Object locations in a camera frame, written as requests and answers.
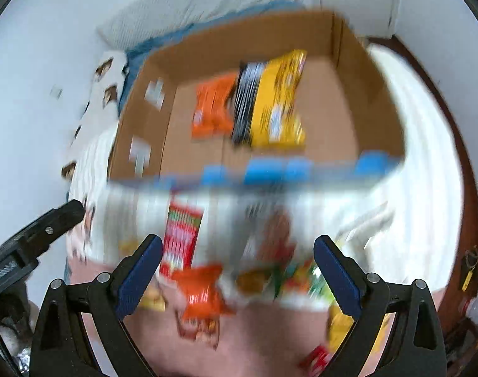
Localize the yellow cracker packet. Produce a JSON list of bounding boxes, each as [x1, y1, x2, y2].
[[119, 239, 167, 312]]

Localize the small yellow snack packet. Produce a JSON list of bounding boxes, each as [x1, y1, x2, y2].
[[327, 303, 391, 354]]

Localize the colourful fruit candy bag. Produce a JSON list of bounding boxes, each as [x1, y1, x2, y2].
[[275, 259, 334, 303]]

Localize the orange snack packet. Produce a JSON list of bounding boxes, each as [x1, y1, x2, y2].
[[172, 264, 236, 320], [191, 72, 238, 139]]

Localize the small red triangle packet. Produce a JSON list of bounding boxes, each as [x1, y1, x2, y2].
[[297, 345, 333, 377]]

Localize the red stick snack packet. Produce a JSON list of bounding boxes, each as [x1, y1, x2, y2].
[[159, 201, 203, 280]]

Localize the brown snack packet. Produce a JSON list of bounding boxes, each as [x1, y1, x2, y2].
[[175, 311, 220, 350]]

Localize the large yellow black snack bag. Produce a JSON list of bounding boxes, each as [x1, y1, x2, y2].
[[231, 49, 307, 150]]

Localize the clear white wafer packet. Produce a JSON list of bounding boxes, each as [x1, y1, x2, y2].
[[336, 203, 395, 251]]

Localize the white oat cookie packet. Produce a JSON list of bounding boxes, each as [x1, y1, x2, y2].
[[238, 199, 297, 270]]

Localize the bear print long pillow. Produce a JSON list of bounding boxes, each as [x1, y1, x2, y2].
[[61, 50, 129, 180]]

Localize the cardboard milk box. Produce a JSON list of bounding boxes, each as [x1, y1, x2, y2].
[[108, 10, 405, 188]]

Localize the wall socket by bed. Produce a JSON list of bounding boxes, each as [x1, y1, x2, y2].
[[50, 86, 63, 100]]

